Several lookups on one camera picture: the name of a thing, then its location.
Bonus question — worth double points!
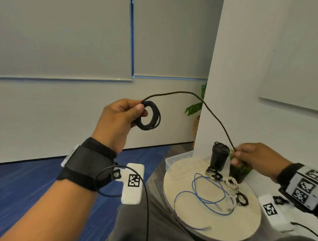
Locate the person's left hand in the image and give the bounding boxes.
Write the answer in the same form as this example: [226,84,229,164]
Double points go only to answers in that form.
[91,98,149,154]

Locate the person's right hand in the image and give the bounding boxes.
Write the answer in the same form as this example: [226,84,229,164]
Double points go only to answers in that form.
[230,143,293,184]

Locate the long white cable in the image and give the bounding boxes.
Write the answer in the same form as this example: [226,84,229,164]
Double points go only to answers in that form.
[225,176,239,190]

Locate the long black cable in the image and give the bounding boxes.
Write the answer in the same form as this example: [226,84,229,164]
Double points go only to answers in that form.
[134,91,237,152]

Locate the clear plastic storage bin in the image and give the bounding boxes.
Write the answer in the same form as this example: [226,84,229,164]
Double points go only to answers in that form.
[165,150,195,175]

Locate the blue network cable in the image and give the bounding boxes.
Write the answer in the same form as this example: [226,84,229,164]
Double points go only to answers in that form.
[173,173,236,231]

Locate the person's left forearm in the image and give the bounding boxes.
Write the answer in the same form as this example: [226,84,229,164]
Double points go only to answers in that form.
[0,180,98,241]

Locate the person's dark trousers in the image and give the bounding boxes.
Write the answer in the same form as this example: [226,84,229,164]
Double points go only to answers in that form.
[107,193,197,241]

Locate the small potted grass plant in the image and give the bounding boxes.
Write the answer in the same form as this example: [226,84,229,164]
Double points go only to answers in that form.
[228,148,253,184]

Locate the black marker wristband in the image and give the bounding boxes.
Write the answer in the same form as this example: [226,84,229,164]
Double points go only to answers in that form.
[56,137,118,192]
[277,163,318,217]

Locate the black tumbler with lid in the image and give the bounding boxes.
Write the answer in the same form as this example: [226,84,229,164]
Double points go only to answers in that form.
[210,141,231,172]

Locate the large leafy green plant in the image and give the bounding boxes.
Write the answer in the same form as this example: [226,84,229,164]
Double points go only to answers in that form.
[185,82,208,148]

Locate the round white table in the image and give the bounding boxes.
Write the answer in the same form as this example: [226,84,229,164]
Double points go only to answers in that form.
[163,155,262,241]

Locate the white wall whiteboard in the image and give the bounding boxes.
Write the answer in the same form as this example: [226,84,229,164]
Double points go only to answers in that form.
[258,0,318,112]

